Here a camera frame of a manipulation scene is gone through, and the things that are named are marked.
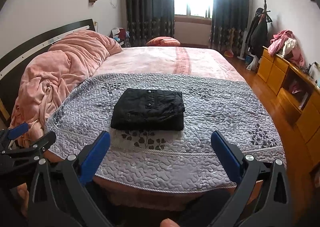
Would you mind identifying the pink fluffy duvet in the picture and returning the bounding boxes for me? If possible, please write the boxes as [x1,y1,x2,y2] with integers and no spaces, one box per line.
[10,30,122,148]

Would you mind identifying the white clothing on dresser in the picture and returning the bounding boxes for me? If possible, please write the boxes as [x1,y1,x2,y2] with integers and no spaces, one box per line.
[282,38,297,59]

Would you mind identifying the orange striped pillow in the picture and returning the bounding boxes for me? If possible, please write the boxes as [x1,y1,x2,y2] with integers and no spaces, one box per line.
[146,36,181,47]

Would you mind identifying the orange wooden dresser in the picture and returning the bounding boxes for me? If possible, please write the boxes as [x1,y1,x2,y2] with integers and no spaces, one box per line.
[258,47,320,167]

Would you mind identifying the dark wooden headboard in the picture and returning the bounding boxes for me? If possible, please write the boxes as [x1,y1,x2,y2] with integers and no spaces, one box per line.
[1,19,95,126]

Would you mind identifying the dark patterned curtain right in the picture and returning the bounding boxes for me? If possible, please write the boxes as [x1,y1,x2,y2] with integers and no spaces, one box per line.
[209,0,249,55]

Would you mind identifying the grey quilted bedspread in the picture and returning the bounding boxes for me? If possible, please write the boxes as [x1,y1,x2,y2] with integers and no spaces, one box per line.
[45,74,286,193]

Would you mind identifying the dark patterned curtain left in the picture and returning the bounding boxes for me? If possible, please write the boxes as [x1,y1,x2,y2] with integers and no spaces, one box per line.
[126,0,175,47]

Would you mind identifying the cluttered nightstand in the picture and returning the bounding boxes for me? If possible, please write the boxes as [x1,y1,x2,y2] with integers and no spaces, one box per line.
[109,27,131,48]

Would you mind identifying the black pants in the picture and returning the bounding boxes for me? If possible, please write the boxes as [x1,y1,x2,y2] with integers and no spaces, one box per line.
[111,88,185,131]

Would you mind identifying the pink bed sheet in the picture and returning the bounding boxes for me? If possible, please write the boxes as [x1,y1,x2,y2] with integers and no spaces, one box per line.
[95,47,244,81]

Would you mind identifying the pink clothes pile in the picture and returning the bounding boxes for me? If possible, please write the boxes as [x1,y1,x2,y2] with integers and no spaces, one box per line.
[267,30,305,67]

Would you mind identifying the dark patterned curtain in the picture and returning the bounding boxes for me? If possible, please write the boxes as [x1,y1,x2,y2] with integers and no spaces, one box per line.
[209,0,249,55]
[126,0,175,47]

